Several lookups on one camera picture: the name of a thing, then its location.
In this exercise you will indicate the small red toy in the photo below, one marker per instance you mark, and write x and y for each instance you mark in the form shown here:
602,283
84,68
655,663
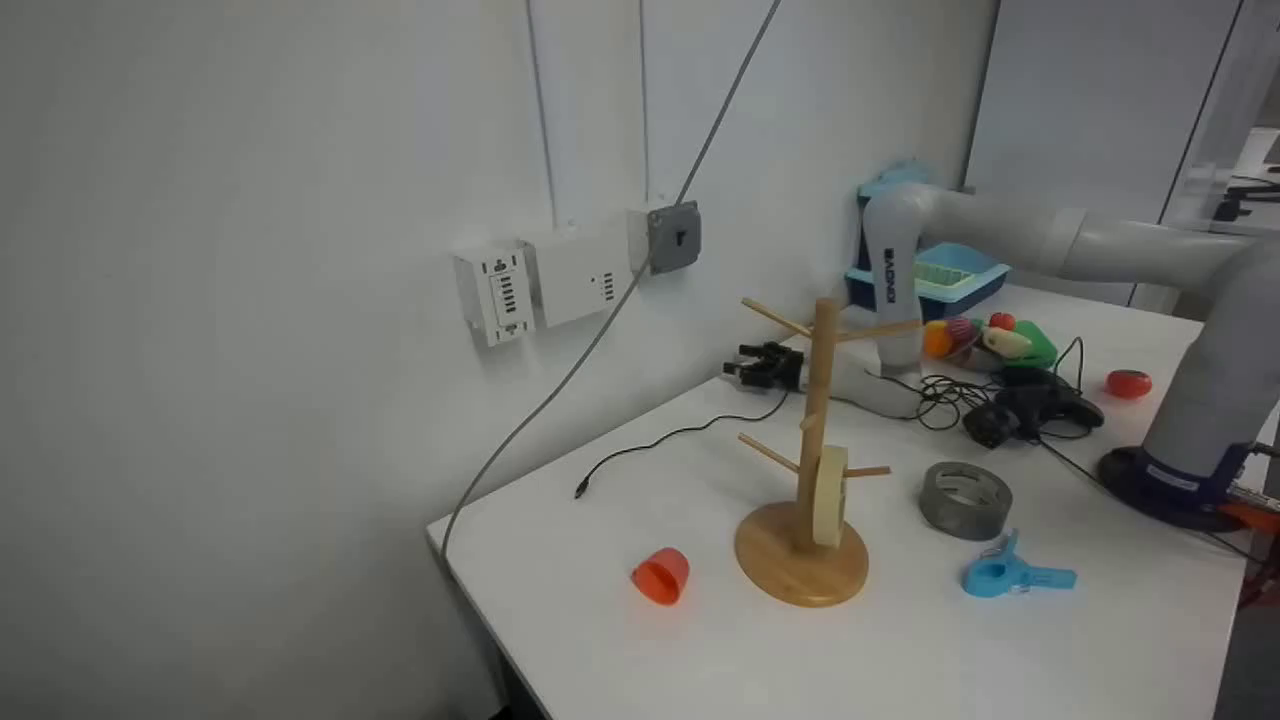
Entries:
1000,323

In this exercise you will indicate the red round lid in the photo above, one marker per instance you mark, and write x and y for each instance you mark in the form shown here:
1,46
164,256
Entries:
1128,385

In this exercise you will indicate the white blue-trimmed robot arm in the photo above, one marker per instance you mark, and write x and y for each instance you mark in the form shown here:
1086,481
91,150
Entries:
1064,238

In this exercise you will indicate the black background bracket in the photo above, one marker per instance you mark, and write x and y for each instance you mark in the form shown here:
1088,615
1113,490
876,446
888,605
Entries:
1239,200

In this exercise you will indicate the dark grey duct tape roll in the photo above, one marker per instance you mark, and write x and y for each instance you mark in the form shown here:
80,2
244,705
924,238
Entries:
961,524

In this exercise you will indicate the small orange cup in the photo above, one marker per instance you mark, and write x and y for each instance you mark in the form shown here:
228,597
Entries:
663,576

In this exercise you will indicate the small labelled white wall box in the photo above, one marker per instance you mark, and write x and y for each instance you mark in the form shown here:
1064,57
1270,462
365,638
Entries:
492,295

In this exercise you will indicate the black power adapter block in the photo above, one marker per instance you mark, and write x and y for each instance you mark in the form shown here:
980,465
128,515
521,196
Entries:
994,425

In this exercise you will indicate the small black end tool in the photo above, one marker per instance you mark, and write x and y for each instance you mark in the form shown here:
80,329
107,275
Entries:
764,365

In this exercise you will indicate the wooden peg tree holder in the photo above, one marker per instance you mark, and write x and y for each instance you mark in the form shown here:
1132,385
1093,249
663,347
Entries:
801,564

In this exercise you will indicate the beige masking tape roll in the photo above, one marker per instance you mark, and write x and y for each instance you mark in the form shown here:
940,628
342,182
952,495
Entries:
831,502

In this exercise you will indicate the green yellow toy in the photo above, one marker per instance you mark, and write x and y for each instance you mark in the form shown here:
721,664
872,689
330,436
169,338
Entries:
1024,347

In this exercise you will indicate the orange toy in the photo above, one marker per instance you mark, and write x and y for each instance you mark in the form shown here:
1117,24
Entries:
940,342

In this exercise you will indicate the large white wall box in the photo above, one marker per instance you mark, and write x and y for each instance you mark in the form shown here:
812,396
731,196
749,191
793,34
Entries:
574,275

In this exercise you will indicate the blue box with green lid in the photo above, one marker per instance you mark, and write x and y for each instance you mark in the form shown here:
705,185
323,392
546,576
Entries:
961,275

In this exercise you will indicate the blue plastic spring clamp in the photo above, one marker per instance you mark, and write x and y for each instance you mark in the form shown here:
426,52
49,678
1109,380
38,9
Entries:
994,576

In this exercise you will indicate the grey wall junction box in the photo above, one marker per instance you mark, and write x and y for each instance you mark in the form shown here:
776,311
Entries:
675,238

